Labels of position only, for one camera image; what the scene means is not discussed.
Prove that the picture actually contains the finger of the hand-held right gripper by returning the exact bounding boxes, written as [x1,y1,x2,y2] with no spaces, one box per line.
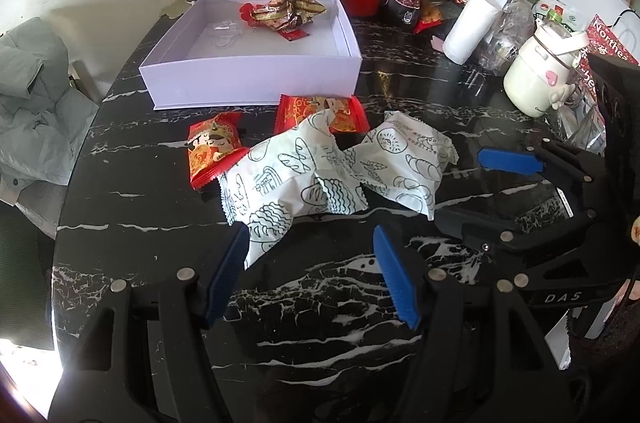
[477,139,607,204]
[435,202,603,256]

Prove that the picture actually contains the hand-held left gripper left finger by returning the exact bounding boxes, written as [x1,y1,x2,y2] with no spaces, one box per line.
[47,223,251,423]

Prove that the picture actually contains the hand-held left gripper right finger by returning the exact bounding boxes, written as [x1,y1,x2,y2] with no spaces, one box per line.
[372,224,576,423]

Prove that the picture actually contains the white wave-print bread packet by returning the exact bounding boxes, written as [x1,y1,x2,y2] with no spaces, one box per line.
[219,109,370,271]

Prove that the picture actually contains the white pastry-print bread packet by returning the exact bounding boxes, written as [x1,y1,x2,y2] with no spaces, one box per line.
[352,110,458,221]

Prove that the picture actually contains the red cartoon-print snack packet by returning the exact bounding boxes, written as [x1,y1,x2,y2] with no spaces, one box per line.
[187,112,250,190]

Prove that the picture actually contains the red gold-print snack packet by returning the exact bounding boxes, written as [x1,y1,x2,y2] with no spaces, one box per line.
[274,94,370,135]

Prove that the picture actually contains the gold shrimp snack packet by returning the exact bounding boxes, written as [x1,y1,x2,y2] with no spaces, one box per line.
[250,0,328,33]

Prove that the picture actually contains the red printed gift bag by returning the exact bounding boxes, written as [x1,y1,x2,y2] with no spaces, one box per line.
[580,14,640,104]

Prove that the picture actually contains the cream white kettle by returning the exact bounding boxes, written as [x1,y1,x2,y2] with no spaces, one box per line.
[503,22,588,119]

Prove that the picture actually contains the green white packet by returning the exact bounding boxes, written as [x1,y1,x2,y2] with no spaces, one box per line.
[532,0,586,34]

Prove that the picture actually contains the clear plastic bag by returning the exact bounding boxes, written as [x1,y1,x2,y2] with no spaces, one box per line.
[477,0,536,76]

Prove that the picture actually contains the white paper roll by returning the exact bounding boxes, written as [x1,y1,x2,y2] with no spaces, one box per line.
[443,0,501,65]

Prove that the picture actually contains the small orange snack packet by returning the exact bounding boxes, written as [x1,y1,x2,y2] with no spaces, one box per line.
[412,0,446,35]

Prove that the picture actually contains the dark green chair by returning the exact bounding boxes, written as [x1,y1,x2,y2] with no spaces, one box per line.
[0,198,61,344]

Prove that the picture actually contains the grey-green padded jacket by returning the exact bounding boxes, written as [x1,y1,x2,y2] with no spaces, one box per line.
[0,17,101,204]

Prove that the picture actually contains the green scalloped mat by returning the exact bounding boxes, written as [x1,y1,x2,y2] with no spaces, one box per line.
[159,0,193,19]

